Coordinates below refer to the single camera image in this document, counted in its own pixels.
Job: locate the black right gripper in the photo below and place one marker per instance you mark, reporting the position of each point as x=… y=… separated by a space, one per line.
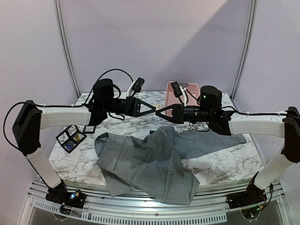
x=179 y=113

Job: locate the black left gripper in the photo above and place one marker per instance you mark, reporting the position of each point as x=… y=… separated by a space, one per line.
x=132 y=107

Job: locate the grey button-up shirt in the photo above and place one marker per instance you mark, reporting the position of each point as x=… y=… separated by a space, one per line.
x=154 y=164

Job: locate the round green orange badge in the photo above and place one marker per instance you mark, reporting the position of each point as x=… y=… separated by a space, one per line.
x=79 y=137

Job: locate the round blue badge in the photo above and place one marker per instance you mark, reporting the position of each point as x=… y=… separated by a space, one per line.
x=69 y=145

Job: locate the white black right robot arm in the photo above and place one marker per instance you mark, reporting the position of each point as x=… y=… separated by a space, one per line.
x=228 y=121

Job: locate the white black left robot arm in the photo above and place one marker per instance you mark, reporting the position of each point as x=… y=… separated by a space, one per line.
x=32 y=120

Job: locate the pink perforated plastic basket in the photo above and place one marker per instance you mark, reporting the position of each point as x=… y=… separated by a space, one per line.
x=192 y=93

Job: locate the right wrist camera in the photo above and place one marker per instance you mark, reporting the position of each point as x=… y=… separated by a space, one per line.
x=179 y=93

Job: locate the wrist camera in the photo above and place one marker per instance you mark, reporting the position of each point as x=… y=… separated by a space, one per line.
x=179 y=93
x=135 y=87

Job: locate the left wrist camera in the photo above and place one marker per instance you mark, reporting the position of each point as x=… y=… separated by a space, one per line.
x=135 y=87

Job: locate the black frame display box pair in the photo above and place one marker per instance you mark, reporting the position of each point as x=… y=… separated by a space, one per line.
x=68 y=136

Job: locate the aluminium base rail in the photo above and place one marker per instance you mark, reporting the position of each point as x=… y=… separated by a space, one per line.
x=208 y=207

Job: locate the right aluminium corner post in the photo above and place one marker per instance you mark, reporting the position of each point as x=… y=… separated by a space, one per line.
x=245 y=49

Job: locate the aluminium corner post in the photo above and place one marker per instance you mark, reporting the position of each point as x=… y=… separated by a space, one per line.
x=245 y=49
x=65 y=47

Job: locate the left aluminium corner post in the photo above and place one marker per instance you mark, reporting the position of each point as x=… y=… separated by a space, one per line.
x=65 y=47

